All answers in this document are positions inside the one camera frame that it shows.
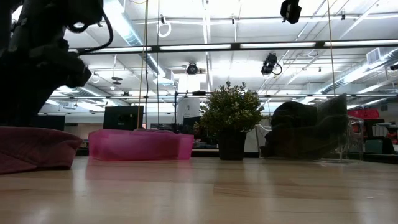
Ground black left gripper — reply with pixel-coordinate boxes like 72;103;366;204
39;43;93;91

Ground black computer monitor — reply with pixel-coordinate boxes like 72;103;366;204
103;105;145;131

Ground pink translucent plastic bin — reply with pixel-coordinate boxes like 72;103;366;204
87;128;195;162

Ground green leafy plant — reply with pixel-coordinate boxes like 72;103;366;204
193;80;269;135

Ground white pillar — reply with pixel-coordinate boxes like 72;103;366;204
177;97;201;119

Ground red storage bin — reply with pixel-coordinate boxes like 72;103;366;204
347;108;381;120

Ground clear plastic bin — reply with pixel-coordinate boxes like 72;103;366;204
255;113;365;163

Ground black plant pot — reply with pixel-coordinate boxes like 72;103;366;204
216;129;248;161

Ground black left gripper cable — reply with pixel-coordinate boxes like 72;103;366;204
66;11;114;57

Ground black overhead camera with cable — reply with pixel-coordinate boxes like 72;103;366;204
260;52;284;77

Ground black frame beam with lights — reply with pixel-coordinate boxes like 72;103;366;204
67;39;398;57

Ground thin hanging cable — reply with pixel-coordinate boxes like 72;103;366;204
326;0;338;98

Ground yellow hanging cable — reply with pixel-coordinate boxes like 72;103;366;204
136;0;150;132

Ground black hanging cable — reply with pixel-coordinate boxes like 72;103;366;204
155;0;161;126

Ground white looped cable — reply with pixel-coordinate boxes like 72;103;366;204
157;14;173;39

